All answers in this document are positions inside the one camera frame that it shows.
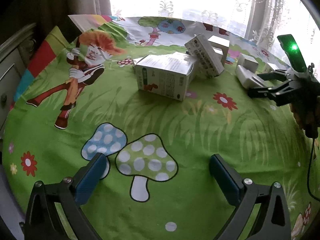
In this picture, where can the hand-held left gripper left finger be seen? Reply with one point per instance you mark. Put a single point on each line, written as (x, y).
(91, 177)

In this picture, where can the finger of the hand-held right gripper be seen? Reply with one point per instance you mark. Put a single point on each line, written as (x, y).
(272, 75)
(265, 91)

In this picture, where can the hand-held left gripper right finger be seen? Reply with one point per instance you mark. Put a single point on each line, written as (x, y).
(225, 180)

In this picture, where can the person's right hand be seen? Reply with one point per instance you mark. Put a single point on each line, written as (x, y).
(301, 116)

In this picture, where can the grey curtain panel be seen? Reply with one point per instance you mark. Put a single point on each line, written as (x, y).
(265, 10)

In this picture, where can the green cartoon printed blanket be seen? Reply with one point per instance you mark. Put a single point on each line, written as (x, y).
(200, 130)

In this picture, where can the tall white box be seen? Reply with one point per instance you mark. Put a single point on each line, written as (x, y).
(220, 43)

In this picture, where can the white box with printed text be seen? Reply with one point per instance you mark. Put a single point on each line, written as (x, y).
(207, 57)

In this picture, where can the large white green-label box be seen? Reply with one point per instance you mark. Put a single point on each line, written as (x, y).
(162, 80)

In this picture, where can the white lace curtain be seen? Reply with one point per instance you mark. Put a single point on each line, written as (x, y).
(200, 0)

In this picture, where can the white ornate dresser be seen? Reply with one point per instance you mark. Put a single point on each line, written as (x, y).
(10, 67)

